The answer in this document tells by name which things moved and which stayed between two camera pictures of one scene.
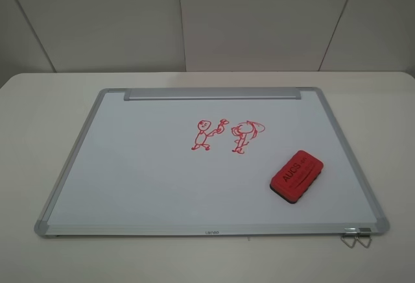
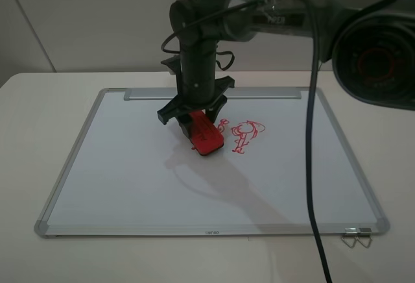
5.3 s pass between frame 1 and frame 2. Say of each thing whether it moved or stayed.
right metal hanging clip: stayed
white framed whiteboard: stayed
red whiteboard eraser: moved
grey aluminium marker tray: stayed
